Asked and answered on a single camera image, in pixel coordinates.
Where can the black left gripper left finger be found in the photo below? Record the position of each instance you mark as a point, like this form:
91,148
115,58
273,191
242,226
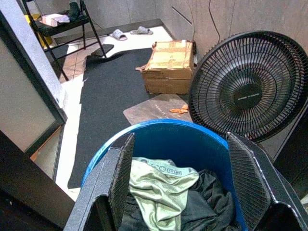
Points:
101,183

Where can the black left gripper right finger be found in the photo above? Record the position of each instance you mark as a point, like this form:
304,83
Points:
252,183

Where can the light green garment teal waistband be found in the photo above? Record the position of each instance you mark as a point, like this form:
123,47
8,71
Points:
156,192

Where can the black garment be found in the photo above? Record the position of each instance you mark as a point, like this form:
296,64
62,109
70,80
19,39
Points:
211,199

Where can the dark brown panel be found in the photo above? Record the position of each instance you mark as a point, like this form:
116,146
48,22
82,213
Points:
29,187

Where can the blue plastic laundry bucket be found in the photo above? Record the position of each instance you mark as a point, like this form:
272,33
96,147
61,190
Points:
180,144

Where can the black round floor fan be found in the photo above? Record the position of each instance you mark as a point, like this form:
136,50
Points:
247,96

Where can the grey printed floor mat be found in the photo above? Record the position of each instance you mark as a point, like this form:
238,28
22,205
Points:
149,110

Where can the long dark grey carpet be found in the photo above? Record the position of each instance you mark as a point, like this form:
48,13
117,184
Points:
108,96

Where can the small orange object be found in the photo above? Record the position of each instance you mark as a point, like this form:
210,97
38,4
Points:
179,110

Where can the brown cardboard box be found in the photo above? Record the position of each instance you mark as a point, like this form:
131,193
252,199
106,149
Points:
168,65

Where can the grey slipper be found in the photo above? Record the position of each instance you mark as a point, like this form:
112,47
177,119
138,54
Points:
142,30
118,34

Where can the yellow plastic bin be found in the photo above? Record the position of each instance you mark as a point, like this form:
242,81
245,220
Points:
47,40

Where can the black folding chair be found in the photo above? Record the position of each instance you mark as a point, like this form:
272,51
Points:
65,27

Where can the white flat box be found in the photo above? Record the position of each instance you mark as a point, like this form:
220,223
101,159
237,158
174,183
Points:
51,19

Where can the dark green cloth bundle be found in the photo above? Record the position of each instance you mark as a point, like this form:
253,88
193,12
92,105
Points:
77,13

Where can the frosted glass door black frame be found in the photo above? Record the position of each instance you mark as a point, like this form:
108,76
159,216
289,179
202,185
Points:
21,101

